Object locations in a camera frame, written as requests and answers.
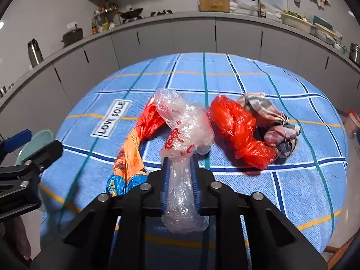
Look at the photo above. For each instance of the dark kitchen faucet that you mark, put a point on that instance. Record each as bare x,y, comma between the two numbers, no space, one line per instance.
258,5

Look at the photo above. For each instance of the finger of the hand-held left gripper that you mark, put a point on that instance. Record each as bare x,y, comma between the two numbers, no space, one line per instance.
17,140
47,152

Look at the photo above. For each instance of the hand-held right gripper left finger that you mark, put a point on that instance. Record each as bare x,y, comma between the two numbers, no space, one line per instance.
166,180

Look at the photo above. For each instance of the brown wooden chair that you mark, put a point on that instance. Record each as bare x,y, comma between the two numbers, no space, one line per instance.
340,254

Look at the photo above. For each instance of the gas stove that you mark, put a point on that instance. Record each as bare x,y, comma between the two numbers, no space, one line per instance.
160,13

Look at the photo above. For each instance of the teal waste bin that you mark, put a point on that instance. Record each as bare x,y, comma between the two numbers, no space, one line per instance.
42,137

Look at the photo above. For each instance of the black rice cooker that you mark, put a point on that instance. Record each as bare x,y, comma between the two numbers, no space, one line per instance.
72,37

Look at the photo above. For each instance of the clear plastic bag red print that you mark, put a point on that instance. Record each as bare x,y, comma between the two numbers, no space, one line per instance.
182,123

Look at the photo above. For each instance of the person's left forearm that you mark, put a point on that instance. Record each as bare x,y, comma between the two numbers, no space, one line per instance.
17,236

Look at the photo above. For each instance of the spice rack with bottles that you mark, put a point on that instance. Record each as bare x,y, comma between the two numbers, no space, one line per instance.
105,19

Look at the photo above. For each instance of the wooden box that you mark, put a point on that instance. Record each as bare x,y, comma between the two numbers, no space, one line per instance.
214,2

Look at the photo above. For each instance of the ceiling light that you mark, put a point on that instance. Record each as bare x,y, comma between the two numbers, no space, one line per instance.
351,15

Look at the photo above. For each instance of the red lid plastic container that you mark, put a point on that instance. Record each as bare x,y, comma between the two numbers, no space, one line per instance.
352,121

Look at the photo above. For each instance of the steel kettle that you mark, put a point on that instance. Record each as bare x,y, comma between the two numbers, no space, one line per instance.
35,53

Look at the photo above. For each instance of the black wok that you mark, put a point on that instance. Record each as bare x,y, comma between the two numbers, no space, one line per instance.
132,13

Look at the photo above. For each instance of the blue checked tablecloth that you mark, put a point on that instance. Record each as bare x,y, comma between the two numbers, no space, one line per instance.
281,197

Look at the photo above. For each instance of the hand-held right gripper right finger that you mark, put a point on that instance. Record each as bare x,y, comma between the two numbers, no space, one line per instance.
196,180

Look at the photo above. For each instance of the white wall socket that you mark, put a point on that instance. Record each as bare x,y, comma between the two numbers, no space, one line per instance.
72,24

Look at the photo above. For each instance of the steel pot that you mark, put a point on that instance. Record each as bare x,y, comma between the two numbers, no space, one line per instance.
355,52

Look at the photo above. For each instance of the crumpled plaid cloth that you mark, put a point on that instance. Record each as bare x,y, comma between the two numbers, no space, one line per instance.
278,135

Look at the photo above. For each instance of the grey kitchen counter cabinets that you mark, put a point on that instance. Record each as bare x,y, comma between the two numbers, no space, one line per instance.
182,36

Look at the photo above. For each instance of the cream basin with vegetables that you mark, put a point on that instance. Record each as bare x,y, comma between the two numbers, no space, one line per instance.
295,22

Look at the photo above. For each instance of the orange and blue snack wrapper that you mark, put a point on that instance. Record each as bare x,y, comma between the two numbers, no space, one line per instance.
129,152

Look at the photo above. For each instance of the stack of bowls and basins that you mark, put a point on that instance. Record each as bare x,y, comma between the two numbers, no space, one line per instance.
324,32

